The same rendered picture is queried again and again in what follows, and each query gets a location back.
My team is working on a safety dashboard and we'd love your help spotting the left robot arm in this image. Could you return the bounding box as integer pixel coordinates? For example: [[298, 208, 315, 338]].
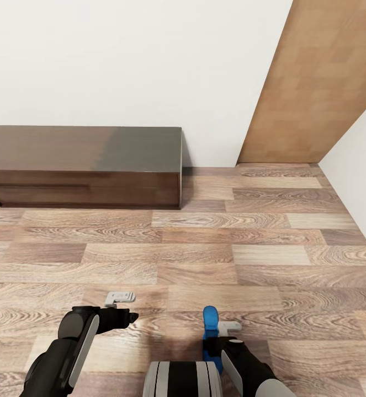
[[19, 291, 139, 397]]

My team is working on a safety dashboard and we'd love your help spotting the robot trunk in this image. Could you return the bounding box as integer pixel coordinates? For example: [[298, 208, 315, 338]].
[[142, 361, 223, 397]]

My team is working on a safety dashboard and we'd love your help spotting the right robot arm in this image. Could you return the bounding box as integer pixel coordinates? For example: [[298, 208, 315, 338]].
[[203, 321, 297, 397]]

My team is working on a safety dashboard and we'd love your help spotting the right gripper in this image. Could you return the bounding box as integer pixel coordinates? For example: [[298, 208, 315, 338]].
[[203, 336, 236, 357]]

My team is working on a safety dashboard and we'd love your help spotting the sandal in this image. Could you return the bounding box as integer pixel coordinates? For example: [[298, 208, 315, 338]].
[[203, 305, 224, 375]]

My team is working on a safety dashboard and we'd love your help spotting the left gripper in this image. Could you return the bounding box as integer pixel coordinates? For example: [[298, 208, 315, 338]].
[[102, 308, 139, 334]]

